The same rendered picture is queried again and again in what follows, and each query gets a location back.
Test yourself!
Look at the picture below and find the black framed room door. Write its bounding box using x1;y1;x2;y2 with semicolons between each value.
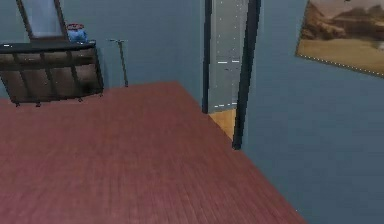
201;0;262;151

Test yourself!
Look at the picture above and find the thin grey floor stand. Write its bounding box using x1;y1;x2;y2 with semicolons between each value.
108;38;130;88

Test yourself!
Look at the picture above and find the blue jar with red lid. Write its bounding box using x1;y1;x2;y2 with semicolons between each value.
66;22;89;44

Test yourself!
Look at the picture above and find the dark brown chest of drawers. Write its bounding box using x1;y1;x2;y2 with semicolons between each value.
0;40;105;108

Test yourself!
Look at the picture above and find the dark framed mirror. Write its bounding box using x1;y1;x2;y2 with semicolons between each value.
15;0;70;43

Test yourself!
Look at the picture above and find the brown landscape wall picture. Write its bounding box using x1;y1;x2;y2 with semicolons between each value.
295;0;384;79

